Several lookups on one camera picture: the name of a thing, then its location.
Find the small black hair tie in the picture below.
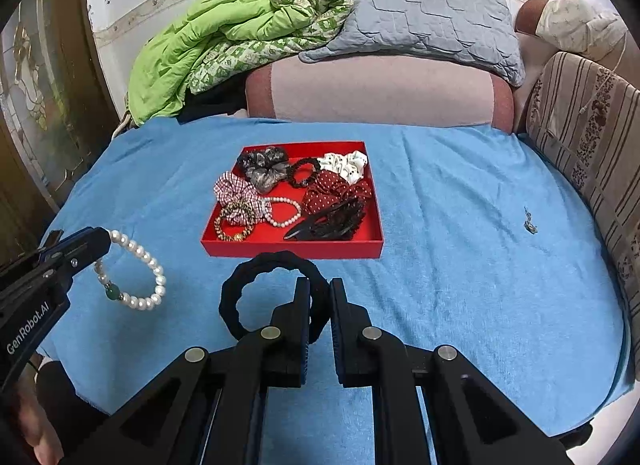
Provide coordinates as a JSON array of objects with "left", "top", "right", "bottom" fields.
[{"left": 289, "top": 156, "right": 323, "bottom": 190}]

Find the grey black scrunchie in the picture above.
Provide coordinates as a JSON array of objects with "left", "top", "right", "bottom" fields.
[{"left": 236, "top": 146, "right": 291, "bottom": 194}]

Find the person's left forearm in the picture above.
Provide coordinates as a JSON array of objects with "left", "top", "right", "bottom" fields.
[{"left": 12, "top": 380, "right": 63, "bottom": 465}]

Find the white floral cloth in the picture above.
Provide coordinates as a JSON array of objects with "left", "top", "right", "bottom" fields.
[{"left": 535, "top": 0, "right": 628, "bottom": 58}]

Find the beige strap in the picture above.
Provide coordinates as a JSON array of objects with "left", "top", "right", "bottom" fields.
[{"left": 112, "top": 110, "right": 138, "bottom": 140}]

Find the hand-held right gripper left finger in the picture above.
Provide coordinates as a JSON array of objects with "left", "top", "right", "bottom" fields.
[{"left": 60, "top": 276, "right": 312, "bottom": 465}]

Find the red white plaid scrunchie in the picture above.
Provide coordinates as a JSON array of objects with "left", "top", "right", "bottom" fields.
[{"left": 214, "top": 171, "right": 273, "bottom": 223}]

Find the striped sofa cushion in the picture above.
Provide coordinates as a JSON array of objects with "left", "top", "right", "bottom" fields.
[{"left": 526, "top": 51, "right": 640, "bottom": 316}]

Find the grey quilted pillow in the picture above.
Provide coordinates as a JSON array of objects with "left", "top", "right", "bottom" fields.
[{"left": 299, "top": 0, "right": 526, "bottom": 88}]

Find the white dotted scrunchie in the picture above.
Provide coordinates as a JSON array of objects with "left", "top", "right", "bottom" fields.
[{"left": 317, "top": 150, "right": 370, "bottom": 184}]

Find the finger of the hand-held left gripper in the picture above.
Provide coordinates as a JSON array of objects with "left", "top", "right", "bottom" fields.
[
  {"left": 39, "top": 226, "right": 112, "bottom": 262},
  {"left": 30, "top": 245, "right": 108, "bottom": 296}
]

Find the white pearl bracelet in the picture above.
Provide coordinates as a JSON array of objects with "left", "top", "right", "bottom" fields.
[{"left": 260, "top": 196, "right": 303, "bottom": 228}]

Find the long pink bolster cushion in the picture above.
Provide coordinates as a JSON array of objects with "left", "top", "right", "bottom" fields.
[{"left": 245, "top": 55, "right": 516, "bottom": 134}]

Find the short pink bolster cushion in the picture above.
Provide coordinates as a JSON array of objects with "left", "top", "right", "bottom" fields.
[{"left": 515, "top": 0, "right": 551, "bottom": 133}]

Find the blue bed sheet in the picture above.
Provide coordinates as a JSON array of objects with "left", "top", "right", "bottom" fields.
[{"left": 37, "top": 115, "right": 632, "bottom": 465}]

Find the red polka dot scrunchie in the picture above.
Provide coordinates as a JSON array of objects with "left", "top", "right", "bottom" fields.
[{"left": 301, "top": 170, "right": 375, "bottom": 213}]

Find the pearl bracelet with green bead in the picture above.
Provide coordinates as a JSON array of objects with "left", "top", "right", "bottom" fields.
[{"left": 94, "top": 230, "right": 167, "bottom": 311}]

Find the gold brown bead bracelet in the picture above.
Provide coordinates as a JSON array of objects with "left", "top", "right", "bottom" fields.
[{"left": 215, "top": 199, "right": 257, "bottom": 242}]

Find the black hair claw clip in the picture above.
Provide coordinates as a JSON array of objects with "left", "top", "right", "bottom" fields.
[{"left": 283, "top": 197, "right": 367, "bottom": 242}]

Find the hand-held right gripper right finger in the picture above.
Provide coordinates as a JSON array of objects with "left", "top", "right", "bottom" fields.
[{"left": 327, "top": 277, "right": 573, "bottom": 465}]

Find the large black hair tie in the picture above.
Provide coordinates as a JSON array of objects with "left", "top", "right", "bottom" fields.
[{"left": 219, "top": 251, "right": 333, "bottom": 345}]

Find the wooden stained glass door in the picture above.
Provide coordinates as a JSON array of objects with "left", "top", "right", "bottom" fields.
[{"left": 0, "top": 0, "right": 121, "bottom": 266}]

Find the green patterned quilt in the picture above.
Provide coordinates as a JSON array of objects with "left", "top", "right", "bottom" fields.
[{"left": 127, "top": 0, "right": 357, "bottom": 126}]

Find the red tray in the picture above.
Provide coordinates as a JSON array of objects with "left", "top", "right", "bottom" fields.
[{"left": 200, "top": 140, "right": 386, "bottom": 260}]

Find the dark cloth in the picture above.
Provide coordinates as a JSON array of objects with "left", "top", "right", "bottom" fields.
[{"left": 177, "top": 77, "right": 248, "bottom": 123}]

